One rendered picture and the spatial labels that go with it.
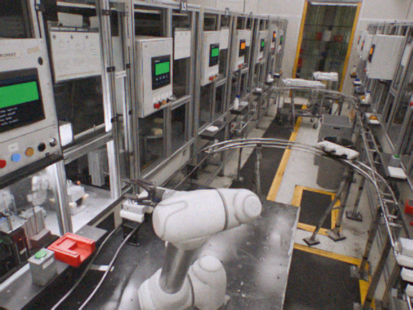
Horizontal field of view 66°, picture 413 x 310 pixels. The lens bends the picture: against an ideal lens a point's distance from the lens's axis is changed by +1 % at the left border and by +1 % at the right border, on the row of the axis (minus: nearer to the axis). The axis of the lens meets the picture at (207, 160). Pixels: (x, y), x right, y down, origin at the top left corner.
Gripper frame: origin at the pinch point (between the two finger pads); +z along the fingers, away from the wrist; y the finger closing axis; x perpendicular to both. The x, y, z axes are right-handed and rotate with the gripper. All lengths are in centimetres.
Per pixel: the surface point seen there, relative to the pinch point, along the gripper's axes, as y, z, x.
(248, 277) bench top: -44, -64, -11
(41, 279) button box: -18, 8, 51
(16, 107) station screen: 48, 18, 39
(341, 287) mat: -111, -127, -101
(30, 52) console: 66, 20, 27
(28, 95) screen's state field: 52, 18, 34
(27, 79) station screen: 57, 18, 33
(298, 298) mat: -111, -96, -76
